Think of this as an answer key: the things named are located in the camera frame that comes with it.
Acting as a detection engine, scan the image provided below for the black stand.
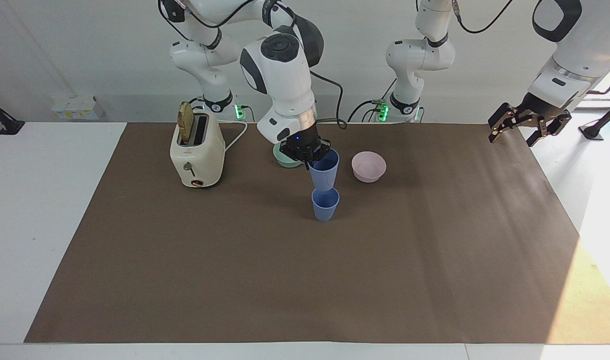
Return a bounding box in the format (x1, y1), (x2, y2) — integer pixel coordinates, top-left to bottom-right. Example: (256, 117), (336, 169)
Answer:
(0, 94), (26, 136)
(579, 97), (610, 141)

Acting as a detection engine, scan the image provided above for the toast slice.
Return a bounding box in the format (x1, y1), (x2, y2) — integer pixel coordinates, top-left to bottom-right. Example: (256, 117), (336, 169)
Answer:
(178, 101), (196, 146)

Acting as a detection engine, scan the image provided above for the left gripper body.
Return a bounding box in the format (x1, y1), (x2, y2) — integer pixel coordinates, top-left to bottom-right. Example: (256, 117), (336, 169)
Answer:
(515, 93), (568, 127)

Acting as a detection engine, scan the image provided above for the white toaster cable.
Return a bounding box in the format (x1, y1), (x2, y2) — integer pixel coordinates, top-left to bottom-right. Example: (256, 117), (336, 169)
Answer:
(223, 119), (249, 154)

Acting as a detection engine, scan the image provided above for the pink bowl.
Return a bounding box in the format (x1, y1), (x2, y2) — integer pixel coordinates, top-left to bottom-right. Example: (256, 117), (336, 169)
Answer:
(351, 151), (387, 184)

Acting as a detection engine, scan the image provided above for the white wall socket box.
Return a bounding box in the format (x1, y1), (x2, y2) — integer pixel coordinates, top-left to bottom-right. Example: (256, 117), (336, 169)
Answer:
(51, 94), (106, 121)

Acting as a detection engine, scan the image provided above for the mint green bowl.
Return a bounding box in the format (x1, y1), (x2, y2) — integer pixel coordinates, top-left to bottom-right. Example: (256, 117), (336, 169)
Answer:
(272, 142), (303, 169)

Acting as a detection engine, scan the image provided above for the cream white toaster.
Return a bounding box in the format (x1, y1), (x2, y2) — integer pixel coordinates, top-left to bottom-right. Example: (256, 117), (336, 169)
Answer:
(169, 107), (227, 190)

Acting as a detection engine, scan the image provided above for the blue ribbed cup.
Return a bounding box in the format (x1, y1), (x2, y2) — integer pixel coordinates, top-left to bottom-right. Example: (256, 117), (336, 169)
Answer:
(311, 187), (341, 223)
(308, 148), (341, 193)

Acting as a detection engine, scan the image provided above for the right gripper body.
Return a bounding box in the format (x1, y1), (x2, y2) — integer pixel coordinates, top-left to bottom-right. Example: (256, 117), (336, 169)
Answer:
(279, 123), (322, 162)

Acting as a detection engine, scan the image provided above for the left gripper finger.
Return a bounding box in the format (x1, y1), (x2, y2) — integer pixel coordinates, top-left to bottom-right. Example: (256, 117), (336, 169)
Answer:
(488, 102), (520, 144)
(526, 112), (572, 148)

